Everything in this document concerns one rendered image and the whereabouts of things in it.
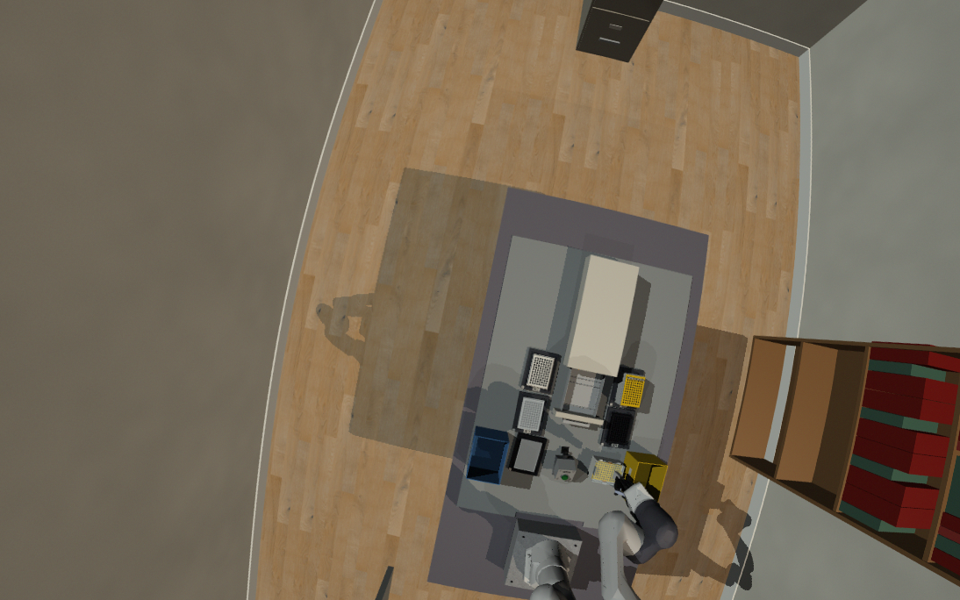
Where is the yellow open-top bin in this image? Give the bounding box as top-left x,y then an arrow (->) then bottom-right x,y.
623,451 -> 668,502

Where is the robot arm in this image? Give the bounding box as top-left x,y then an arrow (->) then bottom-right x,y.
524,482 -> 678,600

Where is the blue open-top bin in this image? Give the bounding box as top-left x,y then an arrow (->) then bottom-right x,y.
466,426 -> 510,485

